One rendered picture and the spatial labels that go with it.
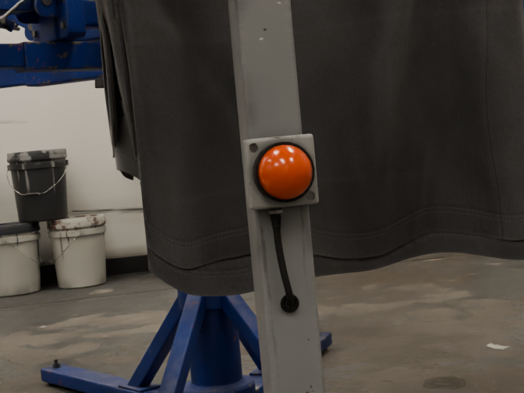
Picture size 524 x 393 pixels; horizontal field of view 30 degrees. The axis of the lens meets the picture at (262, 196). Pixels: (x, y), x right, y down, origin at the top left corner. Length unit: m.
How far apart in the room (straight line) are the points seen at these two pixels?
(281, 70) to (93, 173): 4.92
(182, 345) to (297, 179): 1.57
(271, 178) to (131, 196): 4.96
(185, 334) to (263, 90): 1.56
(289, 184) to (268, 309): 0.10
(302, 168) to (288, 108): 0.06
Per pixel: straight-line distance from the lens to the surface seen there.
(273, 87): 0.70
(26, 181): 5.26
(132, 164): 1.05
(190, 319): 2.24
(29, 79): 2.52
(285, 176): 0.65
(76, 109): 5.61
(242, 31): 0.70
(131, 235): 5.62
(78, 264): 5.28
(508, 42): 1.07
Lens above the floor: 0.67
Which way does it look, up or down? 3 degrees down
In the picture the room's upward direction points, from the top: 5 degrees counter-clockwise
